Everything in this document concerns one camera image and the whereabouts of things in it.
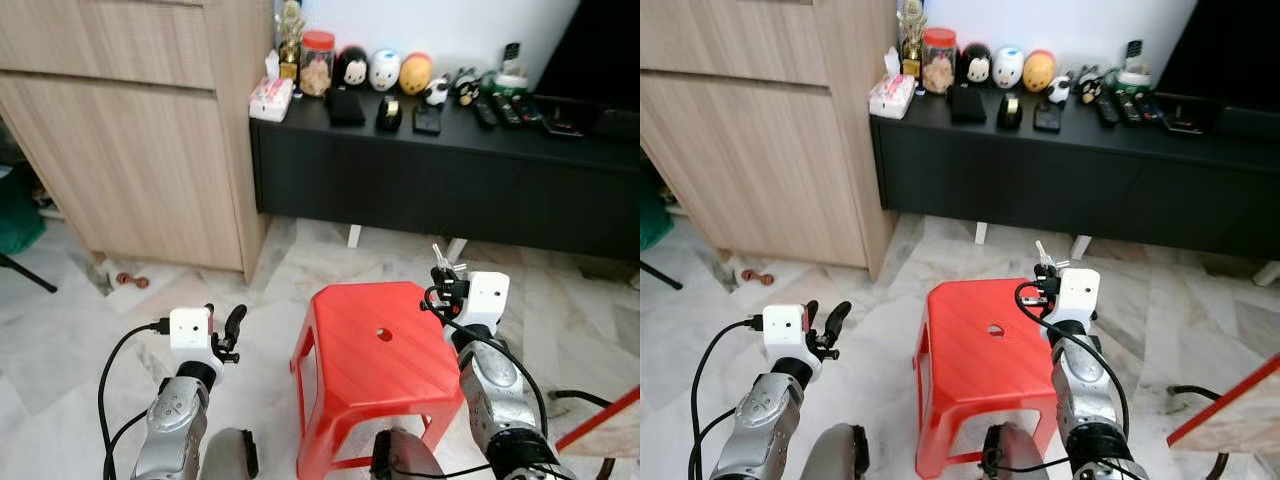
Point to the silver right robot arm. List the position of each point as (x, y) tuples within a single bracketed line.
[(495, 395), (1085, 395)]

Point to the small red dumbbell toy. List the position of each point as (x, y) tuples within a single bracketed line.
[(756, 276), (132, 280)]

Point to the red plastic stool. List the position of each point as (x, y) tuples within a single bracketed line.
[(985, 355), (370, 355)]

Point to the black TV console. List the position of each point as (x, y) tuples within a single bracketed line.
[(440, 185), (1070, 185)]

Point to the grey left robot leg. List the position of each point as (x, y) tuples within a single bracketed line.
[(232, 455), (838, 452)]

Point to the grey robot leg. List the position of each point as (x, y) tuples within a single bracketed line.
[(1015, 455), (838, 452), (405, 458), (232, 455)]

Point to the black rod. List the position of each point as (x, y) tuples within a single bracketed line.
[(30, 274), (662, 275)]

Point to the grey right robot leg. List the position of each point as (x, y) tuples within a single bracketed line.
[(405, 458), (1015, 455)]

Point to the black tape dispenser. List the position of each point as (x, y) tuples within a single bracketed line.
[(1010, 111), (389, 114)]

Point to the light wooden cabinet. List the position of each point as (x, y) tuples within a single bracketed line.
[(130, 140), (760, 140)]

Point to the black case with red trim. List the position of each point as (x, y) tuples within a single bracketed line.
[(1182, 124), (563, 126)]

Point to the small white black figurine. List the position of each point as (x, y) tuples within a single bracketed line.
[(1059, 89), (437, 91)]

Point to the black wallet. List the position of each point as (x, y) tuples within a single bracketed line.
[(346, 107), (968, 104)]

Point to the black white yellow figurine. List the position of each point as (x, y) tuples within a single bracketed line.
[(1089, 85), (466, 87)]

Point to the red-edged wooden board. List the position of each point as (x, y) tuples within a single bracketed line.
[(1235, 405), (610, 425)]

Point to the yellow round plush toy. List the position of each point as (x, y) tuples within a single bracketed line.
[(1039, 72), (415, 74)]

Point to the pink white tissue pack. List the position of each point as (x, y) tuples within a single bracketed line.
[(891, 97), (271, 100)]

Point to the green white holder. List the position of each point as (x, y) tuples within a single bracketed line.
[(511, 78), (1134, 76)]

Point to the white round plush toy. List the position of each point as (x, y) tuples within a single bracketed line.
[(385, 70), (1008, 68)]

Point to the black round plush toy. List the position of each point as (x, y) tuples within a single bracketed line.
[(350, 68), (975, 66)]

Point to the black keypad handset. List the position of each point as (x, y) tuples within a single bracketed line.
[(511, 52), (1134, 50)]

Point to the red-lidded snack jar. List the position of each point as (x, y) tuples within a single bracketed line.
[(317, 65), (939, 63)]

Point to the black television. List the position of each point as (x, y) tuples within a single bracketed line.
[(595, 50), (1225, 50)]

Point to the gold trophy figurine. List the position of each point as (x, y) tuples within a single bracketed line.
[(291, 40), (912, 38)]

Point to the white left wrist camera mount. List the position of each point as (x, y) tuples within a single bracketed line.
[(783, 330), (188, 332)]

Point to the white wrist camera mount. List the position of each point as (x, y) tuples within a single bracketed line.
[(488, 298), (188, 332), (783, 330), (1080, 295)]

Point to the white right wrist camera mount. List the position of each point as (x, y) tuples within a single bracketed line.
[(488, 298), (1080, 295)]

